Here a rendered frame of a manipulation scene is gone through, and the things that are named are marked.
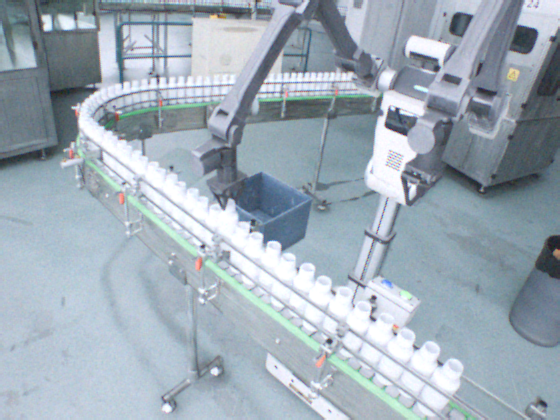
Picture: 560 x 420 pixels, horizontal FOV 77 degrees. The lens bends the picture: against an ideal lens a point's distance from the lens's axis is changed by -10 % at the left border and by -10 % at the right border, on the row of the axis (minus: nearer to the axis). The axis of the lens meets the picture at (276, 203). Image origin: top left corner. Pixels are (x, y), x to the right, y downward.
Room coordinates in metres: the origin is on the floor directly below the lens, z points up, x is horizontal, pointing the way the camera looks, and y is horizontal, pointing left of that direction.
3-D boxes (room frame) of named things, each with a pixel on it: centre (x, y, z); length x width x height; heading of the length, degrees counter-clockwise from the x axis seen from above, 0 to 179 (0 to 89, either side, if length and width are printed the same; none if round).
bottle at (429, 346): (0.54, -0.38, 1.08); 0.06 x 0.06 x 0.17
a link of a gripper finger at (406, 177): (0.77, -0.31, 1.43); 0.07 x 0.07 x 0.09; 52
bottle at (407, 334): (0.57, -0.33, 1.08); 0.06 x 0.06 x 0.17
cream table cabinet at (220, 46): (5.32, 0.82, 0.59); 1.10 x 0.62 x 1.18; 124
